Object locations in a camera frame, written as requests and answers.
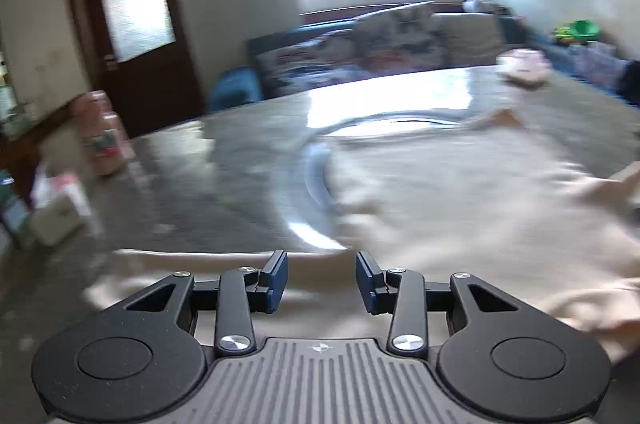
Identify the dark wooden door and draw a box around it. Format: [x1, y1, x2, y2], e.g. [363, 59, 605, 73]
[62, 0, 206, 140]

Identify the plain beige cushion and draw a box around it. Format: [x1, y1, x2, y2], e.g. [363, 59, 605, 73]
[430, 11, 506, 67]

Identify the white tissue pack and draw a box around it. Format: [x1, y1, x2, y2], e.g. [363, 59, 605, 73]
[495, 49, 551, 87]

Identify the round built-in induction cooker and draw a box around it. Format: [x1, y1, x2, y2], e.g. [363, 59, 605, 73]
[272, 116, 476, 252]

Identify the white tissue box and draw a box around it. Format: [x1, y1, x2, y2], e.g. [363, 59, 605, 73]
[30, 171, 93, 247]

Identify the green plastic bowl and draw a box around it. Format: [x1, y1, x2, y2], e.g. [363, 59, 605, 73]
[552, 20, 601, 45]

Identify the blue sofa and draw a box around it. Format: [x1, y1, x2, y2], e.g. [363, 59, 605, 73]
[207, 11, 640, 115]

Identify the pink cartoon bottle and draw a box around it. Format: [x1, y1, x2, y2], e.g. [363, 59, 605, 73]
[75, 90, 136, 177]

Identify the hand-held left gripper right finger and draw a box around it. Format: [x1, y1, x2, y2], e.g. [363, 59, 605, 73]
[355, 251, 518, 356]

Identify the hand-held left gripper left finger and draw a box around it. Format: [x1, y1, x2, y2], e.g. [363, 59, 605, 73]
[125, 250, 289, 356]

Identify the cream garment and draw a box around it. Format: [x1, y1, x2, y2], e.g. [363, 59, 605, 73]
[82, 109, 640, 365]

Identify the black bag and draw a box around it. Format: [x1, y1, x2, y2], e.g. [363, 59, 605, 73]
[620, 59, 640, 105]

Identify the butterfly print cushion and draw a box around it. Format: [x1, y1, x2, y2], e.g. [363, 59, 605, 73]
[352, 1, 446, 72]
[252, 31, 358, 100]

